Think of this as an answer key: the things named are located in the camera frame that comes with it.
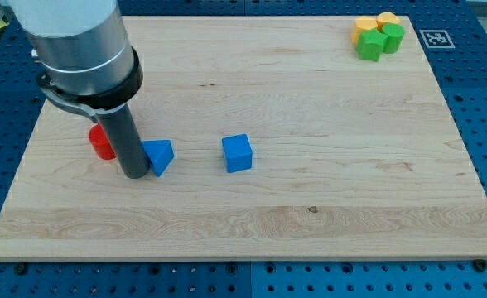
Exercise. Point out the yellow round block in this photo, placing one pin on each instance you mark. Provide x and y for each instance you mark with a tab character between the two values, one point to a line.
385	18

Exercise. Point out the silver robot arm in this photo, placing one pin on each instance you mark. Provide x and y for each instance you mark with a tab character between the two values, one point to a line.
90	67

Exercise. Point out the white fiducial marker tag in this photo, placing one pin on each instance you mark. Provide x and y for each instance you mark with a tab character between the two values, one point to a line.
436	39

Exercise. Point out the green cylinder block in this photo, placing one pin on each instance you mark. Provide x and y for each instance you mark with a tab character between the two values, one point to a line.
394	34

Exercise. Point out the blue cube block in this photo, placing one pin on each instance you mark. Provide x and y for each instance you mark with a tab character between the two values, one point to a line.
238	153

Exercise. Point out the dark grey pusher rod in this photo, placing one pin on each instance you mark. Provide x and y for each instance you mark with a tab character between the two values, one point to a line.
122	134

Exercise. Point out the wooden board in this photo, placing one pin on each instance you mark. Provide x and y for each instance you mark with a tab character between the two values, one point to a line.
352	159

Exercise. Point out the yellow hexagon block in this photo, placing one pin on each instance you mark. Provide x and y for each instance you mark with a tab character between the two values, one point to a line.
362	24

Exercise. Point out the green star block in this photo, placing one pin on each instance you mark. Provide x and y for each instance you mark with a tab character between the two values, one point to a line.
370	45

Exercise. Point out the black flange with metal bracket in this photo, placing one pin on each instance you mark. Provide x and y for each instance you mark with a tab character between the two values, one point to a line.
92	105

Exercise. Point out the blue triangle block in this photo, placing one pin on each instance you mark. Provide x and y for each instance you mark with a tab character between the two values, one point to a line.
160	153

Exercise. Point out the red cylinder block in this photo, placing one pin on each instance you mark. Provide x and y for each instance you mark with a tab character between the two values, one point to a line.
100	143

